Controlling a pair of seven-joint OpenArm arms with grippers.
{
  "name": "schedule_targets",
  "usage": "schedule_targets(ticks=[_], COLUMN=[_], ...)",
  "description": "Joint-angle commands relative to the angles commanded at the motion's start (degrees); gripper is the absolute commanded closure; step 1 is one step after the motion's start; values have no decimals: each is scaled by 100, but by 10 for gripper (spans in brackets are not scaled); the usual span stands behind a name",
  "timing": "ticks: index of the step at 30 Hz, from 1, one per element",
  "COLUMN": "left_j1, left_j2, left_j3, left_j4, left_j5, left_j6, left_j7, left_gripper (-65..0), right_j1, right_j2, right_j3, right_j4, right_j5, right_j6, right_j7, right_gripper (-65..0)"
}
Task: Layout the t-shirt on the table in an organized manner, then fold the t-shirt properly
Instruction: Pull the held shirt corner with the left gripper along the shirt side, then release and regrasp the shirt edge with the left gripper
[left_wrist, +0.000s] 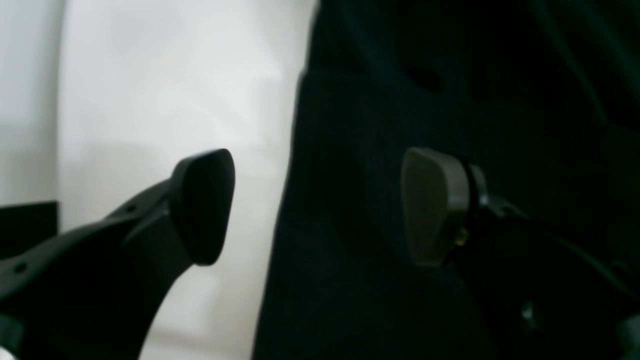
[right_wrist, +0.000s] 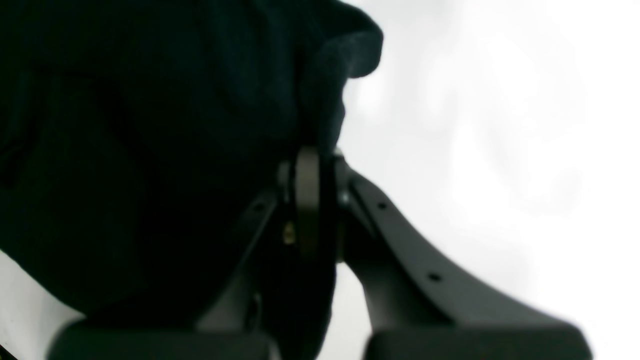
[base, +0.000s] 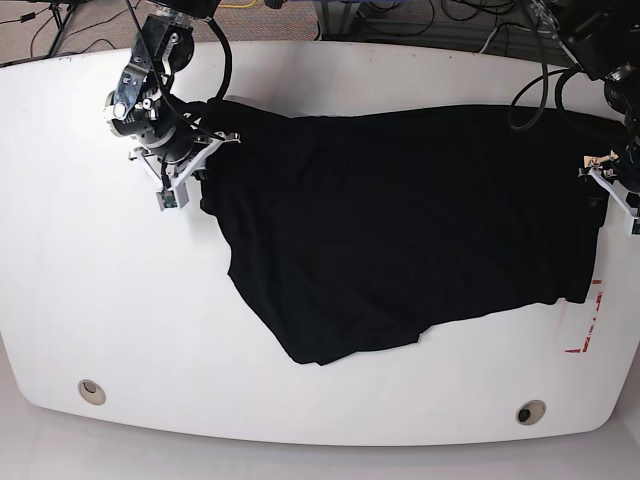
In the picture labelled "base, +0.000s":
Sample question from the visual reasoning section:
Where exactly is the white black slim gripper body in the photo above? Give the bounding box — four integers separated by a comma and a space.
578, 150, 639, 235

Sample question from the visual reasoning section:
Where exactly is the white black large gripper body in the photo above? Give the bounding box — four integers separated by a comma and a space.
129, 128, 241, 193

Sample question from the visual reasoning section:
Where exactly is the black graphic t-shirt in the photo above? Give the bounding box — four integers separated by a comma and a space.
200, 101, 626, 365

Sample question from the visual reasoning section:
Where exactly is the slim black robot arm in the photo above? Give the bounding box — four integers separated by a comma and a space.
531, 1, 639, 236

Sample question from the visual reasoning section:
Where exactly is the large black robot arm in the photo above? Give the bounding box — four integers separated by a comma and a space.
104, 1, 239, 202

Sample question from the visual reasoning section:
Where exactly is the red tape rectangle marking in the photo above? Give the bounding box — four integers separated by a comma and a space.
558, 279, 605, 355

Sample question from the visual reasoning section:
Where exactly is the black tripod stand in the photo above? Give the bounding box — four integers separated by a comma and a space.
45, 0, 81, 59

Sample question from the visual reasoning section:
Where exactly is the wrist camera on large arm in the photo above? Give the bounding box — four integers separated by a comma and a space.
156, 185, 189, 211

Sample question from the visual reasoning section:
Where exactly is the black cable slim arm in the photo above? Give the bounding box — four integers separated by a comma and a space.
507, 0, 581, 134

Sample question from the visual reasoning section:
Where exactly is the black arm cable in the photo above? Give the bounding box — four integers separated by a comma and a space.
124, 0, 235, 191

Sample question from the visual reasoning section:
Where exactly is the left table cable grommet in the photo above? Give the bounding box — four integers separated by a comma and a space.
78, 379, 106, 406

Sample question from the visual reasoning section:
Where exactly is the table cable grommet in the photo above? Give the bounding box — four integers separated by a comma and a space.
78, 379, 106, 406
516, 400, 546, 426

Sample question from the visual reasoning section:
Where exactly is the right table cable grommet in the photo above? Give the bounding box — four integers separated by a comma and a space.
516, 400, 546, 426

